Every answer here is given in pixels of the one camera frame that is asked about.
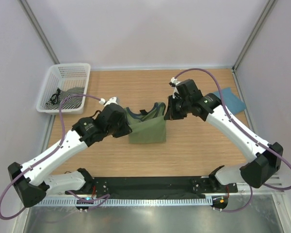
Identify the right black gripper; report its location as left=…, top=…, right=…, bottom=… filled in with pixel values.
left=165, top=95, right=191, bottom=120

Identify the green tank top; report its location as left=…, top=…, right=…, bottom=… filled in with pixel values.
left=124, top=102, right=166, bottom=144

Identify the blue tank top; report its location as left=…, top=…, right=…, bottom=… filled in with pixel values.
left=221, top=87, right=246, bottom=115

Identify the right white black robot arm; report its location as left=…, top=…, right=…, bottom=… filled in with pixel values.
left=164, top=78, right=283, bottom=192

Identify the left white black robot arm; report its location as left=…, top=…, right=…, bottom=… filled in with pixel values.
left=8, top=103, right=132, bottom=208

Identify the black white striped tank top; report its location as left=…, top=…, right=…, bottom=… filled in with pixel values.
left=46, top=87, right=84, bottom=110

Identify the white plastic laundry basket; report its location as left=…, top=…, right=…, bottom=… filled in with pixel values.
left=36, top=63, right=91, bottom=115

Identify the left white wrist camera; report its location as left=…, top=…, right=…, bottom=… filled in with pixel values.
left=99, top=97, right=119, bottom=106

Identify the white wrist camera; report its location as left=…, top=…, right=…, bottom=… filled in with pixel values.
left=169, top=77, right=180, bottom=99
left=99, top=97, right=119, bottom=106

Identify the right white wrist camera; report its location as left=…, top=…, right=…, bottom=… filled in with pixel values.
left=169, top=77, right=180, bottom=99

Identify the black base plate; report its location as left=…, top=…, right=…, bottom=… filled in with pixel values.
left=72, top=176, right=238, bottom=200

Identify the white slotted cable duct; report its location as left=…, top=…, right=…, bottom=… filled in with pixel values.
left=36, top=196, right=212, bottom=207

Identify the aluminium front rail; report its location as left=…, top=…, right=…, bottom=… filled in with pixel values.
left=236, top=174, right=283, bottom=195

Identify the right aluminium frame post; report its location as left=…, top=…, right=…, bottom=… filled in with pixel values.
left=232, top=0, right=277, bottom=73

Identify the aluminium frame post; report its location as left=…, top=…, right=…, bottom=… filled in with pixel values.
left=18, top=0, right=60, bottom=65
left=232, top=0, right=277, bottom=73

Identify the left aluminium frame post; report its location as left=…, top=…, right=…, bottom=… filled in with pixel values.
left=18, top=0, right=60, bottom=65

